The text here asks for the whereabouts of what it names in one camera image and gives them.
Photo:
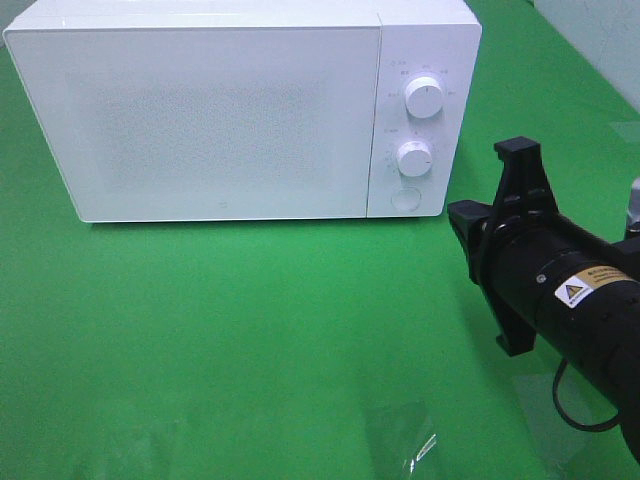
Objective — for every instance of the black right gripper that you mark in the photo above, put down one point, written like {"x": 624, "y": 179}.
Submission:
{"x": 526, "y": 254}

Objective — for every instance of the round microwave door button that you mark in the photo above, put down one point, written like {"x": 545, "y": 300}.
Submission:
{"x": 406, "y": 199}

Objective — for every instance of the white microwave door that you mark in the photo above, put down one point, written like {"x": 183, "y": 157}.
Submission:
{"x": 205, "y": 124}

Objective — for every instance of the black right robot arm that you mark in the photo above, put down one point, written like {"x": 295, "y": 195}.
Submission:
{"x": 592, "y": 321}

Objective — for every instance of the lower white microwave knob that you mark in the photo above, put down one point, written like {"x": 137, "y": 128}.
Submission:
{"x": 414, "y": 159}

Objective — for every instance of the white microwave knob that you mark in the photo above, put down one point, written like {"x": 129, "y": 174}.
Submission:
{"x": 414, "y": 159}
{"x": 424, "y": 97}

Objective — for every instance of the upper white microwave knob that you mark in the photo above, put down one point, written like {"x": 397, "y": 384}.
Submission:
{"x": 424, "y": 97}

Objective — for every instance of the green table cloth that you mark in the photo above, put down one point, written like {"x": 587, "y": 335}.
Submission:
{"x": 251, "y": 349}

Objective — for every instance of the clear tape patch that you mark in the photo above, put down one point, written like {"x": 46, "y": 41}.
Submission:
{"x": 402, "y": 441}
{"x": 565, "y": 452}

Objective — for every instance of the white microwave oven body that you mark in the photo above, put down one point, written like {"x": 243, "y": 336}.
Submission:
{"x": 437, "y": 38}

